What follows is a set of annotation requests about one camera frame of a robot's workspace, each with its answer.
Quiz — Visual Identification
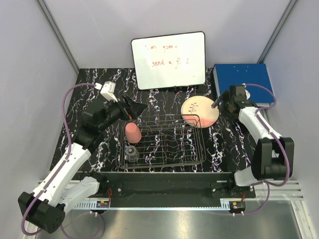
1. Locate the blue binder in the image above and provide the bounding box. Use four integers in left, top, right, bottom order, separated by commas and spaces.
213, 64, 276, 108

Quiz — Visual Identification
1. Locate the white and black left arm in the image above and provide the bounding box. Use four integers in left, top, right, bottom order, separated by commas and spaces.
18, 96, 147, 236

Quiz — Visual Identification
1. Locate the clear drinking glass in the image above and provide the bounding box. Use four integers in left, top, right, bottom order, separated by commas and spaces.
125, 145, 139, 162

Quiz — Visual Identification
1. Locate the small whiteboard with red writing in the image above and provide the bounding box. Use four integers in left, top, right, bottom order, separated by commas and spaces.
131, 31, 206, 90

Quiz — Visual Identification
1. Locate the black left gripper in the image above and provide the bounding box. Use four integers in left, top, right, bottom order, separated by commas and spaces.
98, 94, 148, 131

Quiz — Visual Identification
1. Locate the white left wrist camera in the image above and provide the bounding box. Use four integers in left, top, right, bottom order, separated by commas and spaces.
94, 81, 118, 102

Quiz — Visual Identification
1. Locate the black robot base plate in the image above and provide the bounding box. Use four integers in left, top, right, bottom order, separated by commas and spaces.
100, 172, 256, 210

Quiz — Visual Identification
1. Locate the pink plastic cup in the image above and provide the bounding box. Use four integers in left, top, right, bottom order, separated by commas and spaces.
125, 122, 142, 143

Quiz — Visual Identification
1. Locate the white cable duct strip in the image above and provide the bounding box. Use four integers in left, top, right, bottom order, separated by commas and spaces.
75, 200, 110, 210

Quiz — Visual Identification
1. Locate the pink and cream plate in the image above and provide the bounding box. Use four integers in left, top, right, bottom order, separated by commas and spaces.
181, 96, 219, 128

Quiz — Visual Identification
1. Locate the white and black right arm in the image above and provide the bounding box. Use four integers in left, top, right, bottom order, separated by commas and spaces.
211, 84, 295, 198

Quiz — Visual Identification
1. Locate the metal wire dish rack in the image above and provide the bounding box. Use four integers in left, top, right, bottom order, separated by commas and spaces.
116, 114, 206, 170

